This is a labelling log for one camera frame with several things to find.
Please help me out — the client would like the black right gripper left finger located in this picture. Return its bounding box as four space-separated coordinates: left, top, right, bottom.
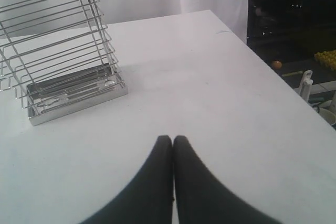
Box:
83 135 173 223

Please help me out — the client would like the yellow object in background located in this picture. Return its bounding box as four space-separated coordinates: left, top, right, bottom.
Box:
314 50 336 71

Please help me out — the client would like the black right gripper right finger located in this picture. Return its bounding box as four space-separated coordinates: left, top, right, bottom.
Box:
173 135 280 223

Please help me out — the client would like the orange round object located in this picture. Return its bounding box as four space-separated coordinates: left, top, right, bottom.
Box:
271 61 282 69

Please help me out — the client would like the white plastic bracket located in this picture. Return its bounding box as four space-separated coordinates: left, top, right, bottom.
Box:
297 70 313 102

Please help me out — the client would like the wire mesh utensil holder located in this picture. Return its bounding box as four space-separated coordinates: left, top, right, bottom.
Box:
1 0 128 126

